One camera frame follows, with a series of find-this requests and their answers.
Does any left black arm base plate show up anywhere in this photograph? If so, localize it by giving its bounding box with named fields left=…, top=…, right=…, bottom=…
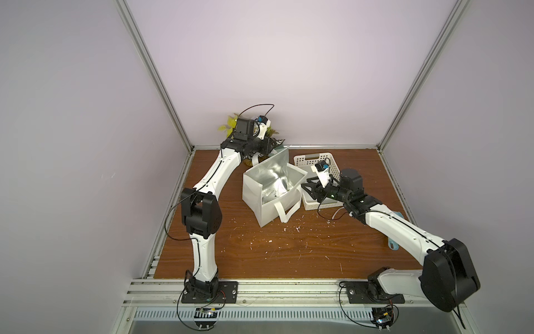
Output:
left=180, top=278, right=239, bottom=304

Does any white perforated plastic basket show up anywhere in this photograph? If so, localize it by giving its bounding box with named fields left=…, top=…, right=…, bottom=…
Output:
left=293, top=153, right=342, bottom=211

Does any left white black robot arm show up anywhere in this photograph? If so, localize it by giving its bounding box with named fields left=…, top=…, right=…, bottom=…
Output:
left=181, top=115, right=280, bottom=299

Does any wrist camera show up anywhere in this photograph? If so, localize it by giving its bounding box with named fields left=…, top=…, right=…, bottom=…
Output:
left=255, top=116, right=271, bottom=140
left=311, top=160, right=330, bottom=188

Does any small circuit board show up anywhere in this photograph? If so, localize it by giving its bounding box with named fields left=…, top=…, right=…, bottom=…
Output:
left=193, top=308, right=220, bottom=331
left=371, top=307, right=395, bottom=331

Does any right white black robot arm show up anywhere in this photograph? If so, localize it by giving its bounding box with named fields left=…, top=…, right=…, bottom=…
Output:
left=302, top=161, right=481, bottom=313

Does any white insulated delivery bag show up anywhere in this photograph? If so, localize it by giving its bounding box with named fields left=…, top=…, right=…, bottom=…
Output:
left=242, top=148, right=307, bottom=227

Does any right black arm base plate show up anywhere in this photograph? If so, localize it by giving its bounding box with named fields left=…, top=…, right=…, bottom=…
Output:
left=342, top=281, right=406, bottom=304

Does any teal plastic scoop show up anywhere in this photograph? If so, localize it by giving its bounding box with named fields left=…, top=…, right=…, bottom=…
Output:
left=388, top=212, right=404, bottom=251

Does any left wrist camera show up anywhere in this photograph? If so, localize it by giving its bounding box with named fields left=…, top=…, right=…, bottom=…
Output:
left=255, top=116, right=271, bottom=140

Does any left small circuit board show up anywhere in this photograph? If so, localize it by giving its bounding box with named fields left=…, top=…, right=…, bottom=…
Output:
left=193, top=308, right=220, bottom=331

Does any artificial potted plant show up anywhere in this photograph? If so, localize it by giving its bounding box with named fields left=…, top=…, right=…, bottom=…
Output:
left=218, top=114, right=279, bottom=138

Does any right small circuit board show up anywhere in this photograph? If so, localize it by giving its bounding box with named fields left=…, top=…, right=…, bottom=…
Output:
left=371, top=307, right=395, bottom=331

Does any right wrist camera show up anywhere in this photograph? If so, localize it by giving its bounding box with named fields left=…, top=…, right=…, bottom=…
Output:
left=311, top=160, right=330, bottom=188

